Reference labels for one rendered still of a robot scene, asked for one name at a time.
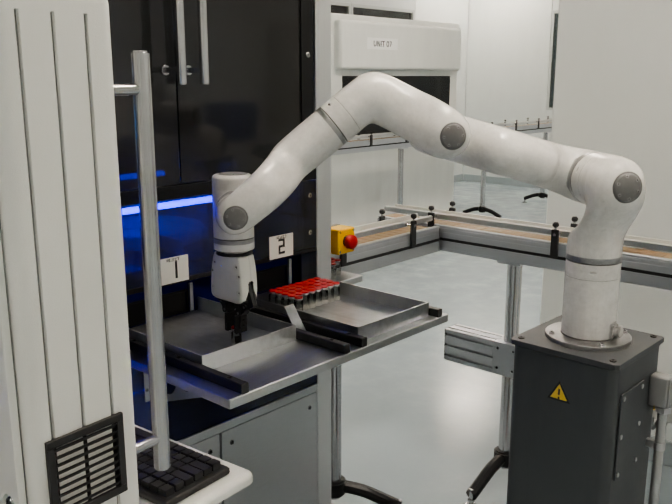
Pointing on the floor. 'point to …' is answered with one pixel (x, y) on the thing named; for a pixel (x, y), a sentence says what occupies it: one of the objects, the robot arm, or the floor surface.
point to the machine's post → (319, 263)
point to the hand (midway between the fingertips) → (235, 321)
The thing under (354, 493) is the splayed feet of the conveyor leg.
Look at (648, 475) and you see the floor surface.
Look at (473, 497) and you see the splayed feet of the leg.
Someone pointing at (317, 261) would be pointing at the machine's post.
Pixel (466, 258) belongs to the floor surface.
